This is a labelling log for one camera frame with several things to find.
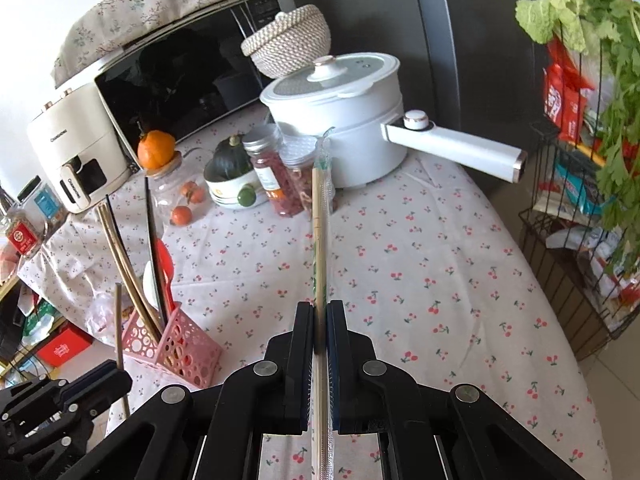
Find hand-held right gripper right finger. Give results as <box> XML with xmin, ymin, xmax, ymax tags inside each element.
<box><xmin>326</xmin><ymin>300</ymin><xmax>587</xmax><ymax>480</ymax></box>

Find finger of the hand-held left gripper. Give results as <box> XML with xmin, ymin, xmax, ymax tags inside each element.
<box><xmin>70</xmin><ymin>372</ymin><xmax>133</xmax><ymax>418</ymax></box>
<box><xmin>62</xmin><ymin>362</ymin><xmax>121</xmax><ymax>397</ymax></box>

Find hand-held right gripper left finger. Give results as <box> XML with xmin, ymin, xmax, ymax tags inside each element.
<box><xmin>92</xmin><ymin>301</ymin><xmax>317</xmax><ymax>480</ymax></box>

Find bamboo chopstick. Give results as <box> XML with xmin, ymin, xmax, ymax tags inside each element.
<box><xmin>115</xmin><ymin>283</ymin><xmax>131</xmax><ymax>417</ymax></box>
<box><xmin>102</xmin><ymin>204</ymin><xmax>163</xmax><ymax>338</ymax></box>
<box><xmin>96</xmin><ymin>207</ymin><xmax>156</xmax><ymax>343</ymax></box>

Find pink plastic basket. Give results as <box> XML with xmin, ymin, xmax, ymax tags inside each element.
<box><xmin>121</xmin><ymin>305</ymin><xmax>223</xmax><ymax>390</ymax></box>

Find white plastic spoon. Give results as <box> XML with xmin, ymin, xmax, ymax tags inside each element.
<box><xmin>143</xmin><ymin>260</ymin><xmax>162</xmax><ymax>313</ymax></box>

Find bamboo chopsticks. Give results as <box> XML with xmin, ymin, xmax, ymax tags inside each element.
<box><xmin>311</xmin><ymin>127</ymin><xmax>337</xmax><ymax>480</ymax></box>

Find red plastic spoon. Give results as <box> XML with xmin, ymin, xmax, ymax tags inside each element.
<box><xmin>151</xmin><ymin>239</ymin><xmax>177</xmax><ymax>313</ymax></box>

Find black chopstick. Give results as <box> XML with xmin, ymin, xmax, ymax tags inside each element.
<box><xmin>144</xmin><ymin>175</ymin><xmax>168</xmax><ymax>323</ymax></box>

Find red box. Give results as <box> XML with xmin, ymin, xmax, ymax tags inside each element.
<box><xmin>36</xmin><ymin>325</ymin><xmax>95</xmax><ymax>372</ymax></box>

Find green white packet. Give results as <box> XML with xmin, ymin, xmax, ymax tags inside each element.
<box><xmin>20</xmin><ymin>305</ymin><xmax>58</xmax><ymax>346</ymax></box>

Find cherry print tablecloth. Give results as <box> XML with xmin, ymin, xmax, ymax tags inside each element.
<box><xmin>100</xmin><ymin>105</ymin><xmax>613</xmax><ymax>480</ymax></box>
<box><xmin>17</xmin><ymin>205</ymin><xmax>131</xmax><ymax>346</ymax></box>

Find pink cloth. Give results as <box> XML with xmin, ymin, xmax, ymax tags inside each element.
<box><xmin>0</xmin><ymin>245</ymin><xmax>21</xmax><ymax>281</ymax></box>

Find glass jar with red label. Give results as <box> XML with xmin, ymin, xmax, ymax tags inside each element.
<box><xmin>5</xmin><ymin>207</ymin><xmax>43</xmax><ymax>258</ymax></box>

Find clear canister with blue label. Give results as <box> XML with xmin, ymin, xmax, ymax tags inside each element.
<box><xmin>17</xmin><ymin>176</ymin><xmax>66</xmax><ymax>233</ymax></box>

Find jar of red dried fruit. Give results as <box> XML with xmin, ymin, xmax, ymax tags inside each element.
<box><xmin>243</xmin><ymin>124</ymin><xmax>306</xmax><ymax>218</ymax></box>

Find glass jar with wooden lid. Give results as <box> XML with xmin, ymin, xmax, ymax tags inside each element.
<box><xmin>147</xmin><ymin>152</ymin><xmax>211</xmax><ymax>226</ymax></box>

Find green kabocha squash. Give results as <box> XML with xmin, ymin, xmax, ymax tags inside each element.
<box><xmin>215</xmin><ymin>135</ymin><xmax>253</xmax><ymax>181</ymax></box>

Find white electric pot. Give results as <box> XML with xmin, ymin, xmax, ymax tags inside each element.
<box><xmin>259</xmin><ymin>85</ymin><xmax>528</xmax><ymax>190</ymax></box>

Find large orange with stem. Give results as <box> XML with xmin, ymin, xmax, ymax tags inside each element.
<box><xmin>137</xmin><ymin>122</ymin><xmax>177</xmax><ymax>171</ymax></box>

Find cream air fryer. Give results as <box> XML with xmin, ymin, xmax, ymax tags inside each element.
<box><xmin>26</xmin><ymin>82</ymin><xmax>133</xmax><ymax>213</ymax></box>

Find white pot lid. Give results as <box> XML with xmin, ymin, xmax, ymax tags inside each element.
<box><xmin>260</xmin><ymin>54</ymin><xmax>401</xmax><ymax>107</ymax></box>

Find blue white packet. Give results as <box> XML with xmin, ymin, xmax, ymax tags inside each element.
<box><xmin>550</xmin><ymin>162</ymin><xmax>608</xmax><ymax>216</ymax></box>

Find black microwave oven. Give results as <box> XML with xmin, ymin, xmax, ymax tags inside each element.
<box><xmin>92</xmin><ymin>0</ymin><xmax>296</xmax><ymax>166</ymax></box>

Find woven lidded basket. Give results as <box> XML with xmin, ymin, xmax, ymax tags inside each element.
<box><xmin>241</xmin><ymin>4</ymin><xmax>332</xmax><ymax>80</ymax></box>

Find grey refrigerator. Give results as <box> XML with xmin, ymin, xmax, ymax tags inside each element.
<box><xmin>307</xmin><ymin>0</ymin><xmax>556</xmax><ymax>201</ymax></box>

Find red snack packets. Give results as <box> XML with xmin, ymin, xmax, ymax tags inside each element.
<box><xmin>544</xmin><ymin>40</ymin><xmax>588</xmax><ymax>143</ymax></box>

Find leafy green herbs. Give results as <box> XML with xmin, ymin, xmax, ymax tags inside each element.
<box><xmin>575</xmin><ymin>0</ymin><xmax>640</xmax><ymax>281</ymax></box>

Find floral cloth cover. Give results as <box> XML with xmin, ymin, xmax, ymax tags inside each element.
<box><xmin>52</xmin><ymin>0</ymin><xmax>313</xmax><ymax>86</ymax></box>

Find napa cabbage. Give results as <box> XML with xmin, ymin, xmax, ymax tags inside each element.
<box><xmin>515</xmin><ymin>0</ymin><xmax>613</xmax><ymax>56</ymax></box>

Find jar of dried ring slices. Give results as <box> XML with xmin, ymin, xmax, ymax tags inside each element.
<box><xmin>279</xmin><ymin>141</ymin><xmax>337</xmax><ymax>211</ymax></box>

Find black wire rack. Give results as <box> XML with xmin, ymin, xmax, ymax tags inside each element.
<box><xmin>517</xmin><ymin>120</ymin><xmax>640</xmax><ymax>361</ymax></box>

